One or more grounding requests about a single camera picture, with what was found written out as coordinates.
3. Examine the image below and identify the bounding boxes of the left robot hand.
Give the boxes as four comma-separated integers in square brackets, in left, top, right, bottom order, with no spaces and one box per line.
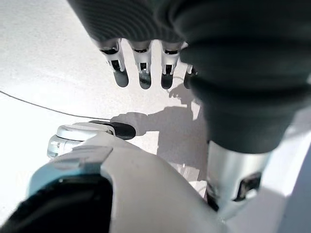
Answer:
[67,0,311,215]

